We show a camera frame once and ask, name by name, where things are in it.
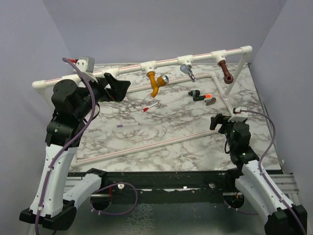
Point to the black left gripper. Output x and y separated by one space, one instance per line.
119 87

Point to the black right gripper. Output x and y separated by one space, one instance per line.
220 119

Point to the brown water faucet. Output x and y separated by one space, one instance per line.
228 78

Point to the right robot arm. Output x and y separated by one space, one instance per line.
279 214

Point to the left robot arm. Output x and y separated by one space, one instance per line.
52 207

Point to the orange water faucet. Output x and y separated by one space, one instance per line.
156 83

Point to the grey silver water faucet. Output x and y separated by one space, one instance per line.
186 69

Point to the beige mini stapler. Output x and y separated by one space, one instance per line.
210 101

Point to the black orange highlighter marker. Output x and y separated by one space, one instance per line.
202 97

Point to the red white marker pen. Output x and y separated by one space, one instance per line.
151 106

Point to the purple white marker pen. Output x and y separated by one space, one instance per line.
128 125

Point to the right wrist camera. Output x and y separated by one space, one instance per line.
239 115

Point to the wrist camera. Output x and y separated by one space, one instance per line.
86 65
239 115

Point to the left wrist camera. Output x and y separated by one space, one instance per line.
86 65

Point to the dark grey hose nozzle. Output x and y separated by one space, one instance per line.
194 93

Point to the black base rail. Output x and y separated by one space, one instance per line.
170 187

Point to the aluminium table frame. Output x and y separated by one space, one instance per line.
285 182

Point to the white pvc pipe frame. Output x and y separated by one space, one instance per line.
235 60

